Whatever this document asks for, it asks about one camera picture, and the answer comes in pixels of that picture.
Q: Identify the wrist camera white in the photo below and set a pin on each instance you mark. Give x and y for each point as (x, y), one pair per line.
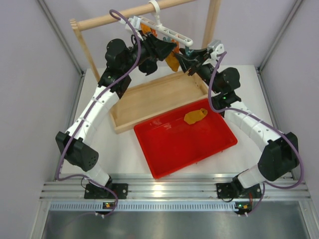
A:
(135, 21)
(215, 48)

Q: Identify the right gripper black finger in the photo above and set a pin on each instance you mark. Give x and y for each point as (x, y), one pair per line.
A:
(187, 63)
(204, 53)

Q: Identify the perforated cable duct grey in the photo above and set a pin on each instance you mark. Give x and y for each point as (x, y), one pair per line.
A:
(131, 206)

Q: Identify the white plastic sock hanger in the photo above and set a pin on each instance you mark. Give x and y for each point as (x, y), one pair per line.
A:
(160, 28)

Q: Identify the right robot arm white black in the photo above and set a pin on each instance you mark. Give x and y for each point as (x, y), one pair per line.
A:
(280, 152)

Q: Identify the aluminium rail frame front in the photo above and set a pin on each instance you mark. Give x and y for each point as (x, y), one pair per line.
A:
(197, 187)

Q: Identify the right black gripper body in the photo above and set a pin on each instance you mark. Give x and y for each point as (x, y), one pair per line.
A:
(206, 71)

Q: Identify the teal clip at end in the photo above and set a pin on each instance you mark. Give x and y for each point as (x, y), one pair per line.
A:
(188, 51)

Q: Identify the wooden hanger rack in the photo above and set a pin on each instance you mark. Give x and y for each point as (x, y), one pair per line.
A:
(158, 96)

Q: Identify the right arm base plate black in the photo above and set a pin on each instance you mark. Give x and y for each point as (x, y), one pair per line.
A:
(229, 191)

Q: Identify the mustard sock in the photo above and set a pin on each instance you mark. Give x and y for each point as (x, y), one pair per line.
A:
(195, 116)
(172, 62)

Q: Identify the red plastic tray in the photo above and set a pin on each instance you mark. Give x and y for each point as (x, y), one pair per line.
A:
(170, 144)

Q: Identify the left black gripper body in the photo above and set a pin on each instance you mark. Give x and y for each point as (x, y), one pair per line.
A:
(146, 52)

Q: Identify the teal clip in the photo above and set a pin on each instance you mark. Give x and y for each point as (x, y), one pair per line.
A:
(167, 39)
(188, 51)

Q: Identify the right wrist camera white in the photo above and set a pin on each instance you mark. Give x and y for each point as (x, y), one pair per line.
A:
(215, 48)

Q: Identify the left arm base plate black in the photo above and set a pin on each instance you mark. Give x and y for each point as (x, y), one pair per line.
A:
(94, 192)

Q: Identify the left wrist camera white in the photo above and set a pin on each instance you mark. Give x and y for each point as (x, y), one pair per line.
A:
(135, 21)

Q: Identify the orange clip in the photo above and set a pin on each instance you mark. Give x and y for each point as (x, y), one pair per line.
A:
(177, 44)
(154, 32)

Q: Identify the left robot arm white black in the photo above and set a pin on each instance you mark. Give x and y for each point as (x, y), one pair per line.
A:
(75, 143)

